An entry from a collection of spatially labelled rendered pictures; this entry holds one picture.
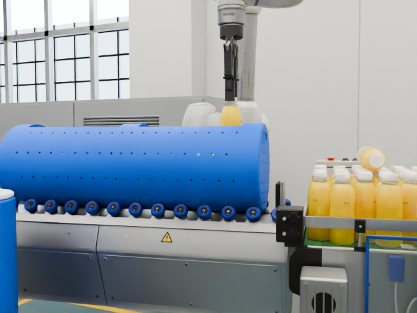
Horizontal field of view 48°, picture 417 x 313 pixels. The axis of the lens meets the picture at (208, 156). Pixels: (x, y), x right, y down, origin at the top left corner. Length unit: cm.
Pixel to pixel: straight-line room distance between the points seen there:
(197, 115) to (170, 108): 116
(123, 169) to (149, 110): 185
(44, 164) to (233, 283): 71
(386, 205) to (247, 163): 39
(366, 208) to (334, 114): 281
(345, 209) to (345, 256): 12
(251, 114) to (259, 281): 87
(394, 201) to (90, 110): 266
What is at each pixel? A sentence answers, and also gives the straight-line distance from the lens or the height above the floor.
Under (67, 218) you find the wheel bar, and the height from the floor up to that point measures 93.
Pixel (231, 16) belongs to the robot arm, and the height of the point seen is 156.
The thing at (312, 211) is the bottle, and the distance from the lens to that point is 136.
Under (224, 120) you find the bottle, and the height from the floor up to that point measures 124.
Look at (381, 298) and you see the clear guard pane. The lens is 129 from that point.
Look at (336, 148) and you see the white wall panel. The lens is 412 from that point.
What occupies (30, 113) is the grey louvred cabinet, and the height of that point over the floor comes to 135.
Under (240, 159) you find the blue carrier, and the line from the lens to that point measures 137.
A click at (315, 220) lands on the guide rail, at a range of 130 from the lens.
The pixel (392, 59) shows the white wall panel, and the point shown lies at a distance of 411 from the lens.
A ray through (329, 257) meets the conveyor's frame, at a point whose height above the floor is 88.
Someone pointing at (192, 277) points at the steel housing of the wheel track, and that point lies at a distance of 149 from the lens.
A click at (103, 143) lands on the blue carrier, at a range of 152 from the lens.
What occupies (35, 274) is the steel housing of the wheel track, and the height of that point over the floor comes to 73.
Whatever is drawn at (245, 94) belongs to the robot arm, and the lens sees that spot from 209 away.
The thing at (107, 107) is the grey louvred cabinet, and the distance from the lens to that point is 349.
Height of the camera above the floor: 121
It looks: 3 degrees down
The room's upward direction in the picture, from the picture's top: straight up
